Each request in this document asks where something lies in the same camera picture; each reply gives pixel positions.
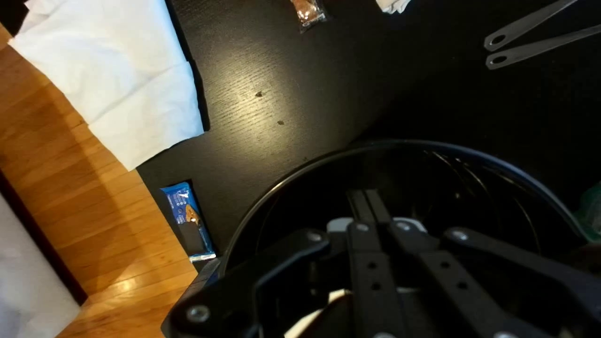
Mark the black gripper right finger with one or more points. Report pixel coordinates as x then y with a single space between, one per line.
485 287

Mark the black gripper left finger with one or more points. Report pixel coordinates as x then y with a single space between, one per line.
344 276

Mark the white paper napkin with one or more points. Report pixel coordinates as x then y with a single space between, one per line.
305 321

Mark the black bin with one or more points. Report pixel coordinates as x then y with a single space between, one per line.
434 182

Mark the blue snack bar wrapper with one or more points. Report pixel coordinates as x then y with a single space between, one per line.
188 221

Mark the white cloth at table edge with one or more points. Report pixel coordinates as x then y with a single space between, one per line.
121 65

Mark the small brown snack wrapper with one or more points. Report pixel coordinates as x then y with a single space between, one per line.
308 11

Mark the large white folded cloth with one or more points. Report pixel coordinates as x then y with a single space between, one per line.
393 5

